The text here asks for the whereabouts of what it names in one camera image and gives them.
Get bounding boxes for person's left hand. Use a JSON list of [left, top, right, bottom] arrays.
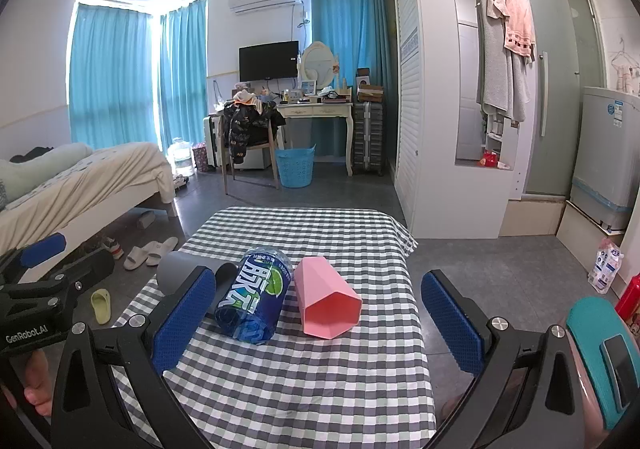
[[0, 349, 54, 421]]

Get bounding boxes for cardboard box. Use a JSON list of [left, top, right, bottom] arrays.
[[356, 83, 385, 103]]

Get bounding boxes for blue plastic bottle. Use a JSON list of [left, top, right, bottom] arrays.
[[214, 247, 294, 345]]

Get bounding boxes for dark patterned jacket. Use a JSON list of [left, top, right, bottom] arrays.
[[221, 102, 285, 164]]

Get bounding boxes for pink faceted cup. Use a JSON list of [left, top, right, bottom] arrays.
[[293, 256, 363, 340]]

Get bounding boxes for grey hanging towel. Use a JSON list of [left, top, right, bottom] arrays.
[[475, 0, 533, 122]]

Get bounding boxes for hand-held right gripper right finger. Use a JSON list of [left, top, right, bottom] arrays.
[[420, 270, 588, 449]]

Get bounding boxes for tall blue curtain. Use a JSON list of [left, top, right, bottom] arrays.
[[310, 0, 397, 166]]

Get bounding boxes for pale green pillow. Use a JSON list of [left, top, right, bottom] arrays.
[[0, 143, 94, 204]]

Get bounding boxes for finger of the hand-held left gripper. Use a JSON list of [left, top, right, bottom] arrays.
[[0, 232, 67, 282], [37, 249, 115, 291]]

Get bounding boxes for yellow slipper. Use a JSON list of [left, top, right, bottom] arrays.
[[90, 288, 112, 325]]

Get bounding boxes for frosted glass door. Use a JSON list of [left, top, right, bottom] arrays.
[[515, 0, 607, 197]]

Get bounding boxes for clear water jug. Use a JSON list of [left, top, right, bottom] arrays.
[[167, 138, 195, 178]]

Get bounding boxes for white dressing table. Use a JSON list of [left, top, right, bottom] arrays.
[[274, 99, 355, 178]]

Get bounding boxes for blue laundry basket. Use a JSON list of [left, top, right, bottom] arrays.
[[274, 144, 317, 189]]

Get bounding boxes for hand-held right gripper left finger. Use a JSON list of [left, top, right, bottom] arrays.
[[50, 265, 221, 449]]

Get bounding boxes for black television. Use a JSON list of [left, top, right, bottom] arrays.
[[238, 40, 300, 82]]

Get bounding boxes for white suitcase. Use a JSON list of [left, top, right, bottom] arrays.
[[202, 113, 224, 171]]

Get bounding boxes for dark ribbed suitcase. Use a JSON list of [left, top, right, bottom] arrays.
[[352, 101, 385, 176]]

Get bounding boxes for dark grey cup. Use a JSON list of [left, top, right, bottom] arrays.
[[156, 250, 240, 305]]

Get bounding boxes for pink hanging towel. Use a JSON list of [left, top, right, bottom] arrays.
[[487, 0, 536, 64]]

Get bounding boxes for bed with beige sheet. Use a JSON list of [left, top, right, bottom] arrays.
[[0, 142, 177, 280]]

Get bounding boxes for white plastic package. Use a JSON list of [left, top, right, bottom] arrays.
[[586, 237, 626, 295]]

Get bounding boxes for grey washing machine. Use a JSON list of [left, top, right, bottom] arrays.
[[569, 86, 640, 233]]

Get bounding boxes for wooden chair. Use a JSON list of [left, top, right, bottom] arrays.
[[219, 114, 281, 195]]

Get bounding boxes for checked tablecloth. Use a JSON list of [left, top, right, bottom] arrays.
[[107, 208, 419, 449]]

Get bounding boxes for white sneaker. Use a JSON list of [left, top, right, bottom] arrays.
[[100, 236, 125, 260]]

